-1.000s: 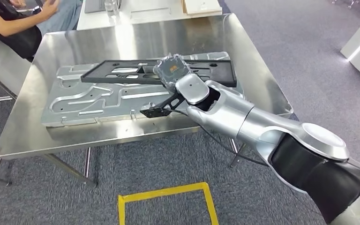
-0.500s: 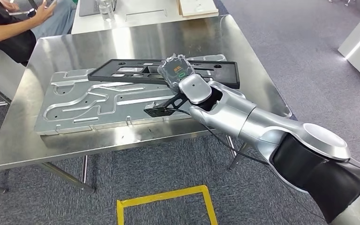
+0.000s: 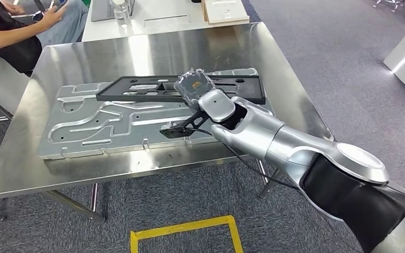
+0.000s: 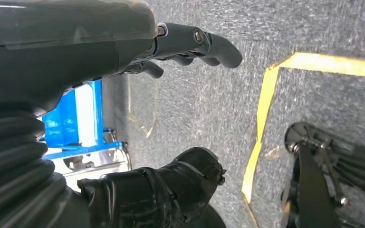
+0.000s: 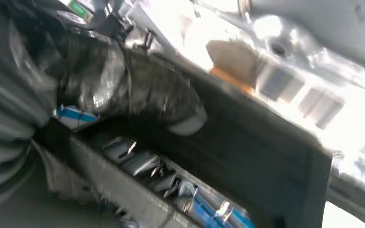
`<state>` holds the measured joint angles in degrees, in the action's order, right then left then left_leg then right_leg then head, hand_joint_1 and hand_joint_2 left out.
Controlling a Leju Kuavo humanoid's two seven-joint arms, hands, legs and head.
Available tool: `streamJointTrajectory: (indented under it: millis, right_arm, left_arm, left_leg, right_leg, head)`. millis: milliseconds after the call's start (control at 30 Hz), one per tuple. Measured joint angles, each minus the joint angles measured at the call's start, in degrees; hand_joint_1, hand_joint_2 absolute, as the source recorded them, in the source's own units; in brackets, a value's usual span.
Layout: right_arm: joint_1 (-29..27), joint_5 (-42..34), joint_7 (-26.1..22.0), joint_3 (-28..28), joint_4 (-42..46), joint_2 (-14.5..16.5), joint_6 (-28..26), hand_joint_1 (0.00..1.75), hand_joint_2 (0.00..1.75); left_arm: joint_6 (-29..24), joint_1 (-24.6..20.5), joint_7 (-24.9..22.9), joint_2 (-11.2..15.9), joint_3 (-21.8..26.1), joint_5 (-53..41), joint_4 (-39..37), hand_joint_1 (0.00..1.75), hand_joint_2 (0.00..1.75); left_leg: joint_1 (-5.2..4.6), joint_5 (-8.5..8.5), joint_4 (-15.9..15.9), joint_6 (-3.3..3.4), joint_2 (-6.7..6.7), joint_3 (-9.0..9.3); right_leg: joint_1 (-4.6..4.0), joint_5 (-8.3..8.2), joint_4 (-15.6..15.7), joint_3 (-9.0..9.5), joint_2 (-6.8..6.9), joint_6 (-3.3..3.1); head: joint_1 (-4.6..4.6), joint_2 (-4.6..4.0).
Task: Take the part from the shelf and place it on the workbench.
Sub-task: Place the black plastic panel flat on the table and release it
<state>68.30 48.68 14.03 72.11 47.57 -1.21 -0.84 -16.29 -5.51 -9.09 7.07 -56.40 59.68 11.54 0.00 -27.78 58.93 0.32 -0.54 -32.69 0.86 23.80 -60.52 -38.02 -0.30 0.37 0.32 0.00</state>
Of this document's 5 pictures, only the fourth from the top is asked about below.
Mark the blue metal shelf rack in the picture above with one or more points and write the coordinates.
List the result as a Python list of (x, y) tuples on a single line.
[(63, 126)]

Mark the black robot leg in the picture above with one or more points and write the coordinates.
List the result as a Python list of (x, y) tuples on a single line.
[(311, 188)]

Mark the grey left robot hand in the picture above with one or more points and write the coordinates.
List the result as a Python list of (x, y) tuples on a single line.
[(59, 47)]

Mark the yellow floor tape square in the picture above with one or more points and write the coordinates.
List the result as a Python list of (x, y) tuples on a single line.
[(264, 104)]

